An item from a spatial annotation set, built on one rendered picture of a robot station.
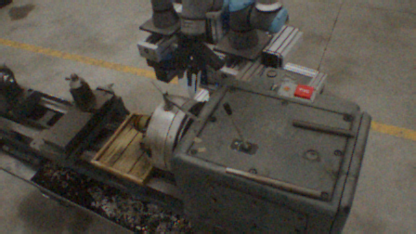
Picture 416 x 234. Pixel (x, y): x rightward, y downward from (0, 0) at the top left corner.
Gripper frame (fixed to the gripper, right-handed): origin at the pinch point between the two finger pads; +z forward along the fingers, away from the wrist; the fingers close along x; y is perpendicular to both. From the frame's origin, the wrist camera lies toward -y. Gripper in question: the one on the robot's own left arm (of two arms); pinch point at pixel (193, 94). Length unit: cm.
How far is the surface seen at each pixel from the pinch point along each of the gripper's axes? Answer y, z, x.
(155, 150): 13.8, 25.8, 1.7
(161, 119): 14.5, 14.4, -2.7
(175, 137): 6.4, 18.9, -0.5
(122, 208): 44, 78, -14
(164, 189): 16, 51, -9
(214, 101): -1.8, 6.6, -13.2
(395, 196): -90, 91, -131
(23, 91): 127, 36, -25
